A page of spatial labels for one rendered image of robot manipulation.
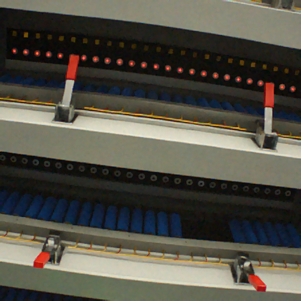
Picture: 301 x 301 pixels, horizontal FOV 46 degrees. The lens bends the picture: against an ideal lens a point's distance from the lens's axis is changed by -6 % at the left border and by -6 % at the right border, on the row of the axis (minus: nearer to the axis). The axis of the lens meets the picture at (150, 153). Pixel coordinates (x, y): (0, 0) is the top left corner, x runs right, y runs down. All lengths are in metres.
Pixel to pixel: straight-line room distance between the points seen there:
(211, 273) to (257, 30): 0.34
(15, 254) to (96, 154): 0.18
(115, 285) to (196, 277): 0.11
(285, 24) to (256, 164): 0.19
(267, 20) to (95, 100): 0.26
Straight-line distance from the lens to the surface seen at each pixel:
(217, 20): 0.49
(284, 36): 0.51
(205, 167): 0.47
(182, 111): 0.52
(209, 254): 0.54
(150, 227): 0.56
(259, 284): 0.47
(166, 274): 0.51
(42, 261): 0.45
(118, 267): 0.51
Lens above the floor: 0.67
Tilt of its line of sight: 5 degrees down
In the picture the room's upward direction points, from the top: 7 degrees clockwise
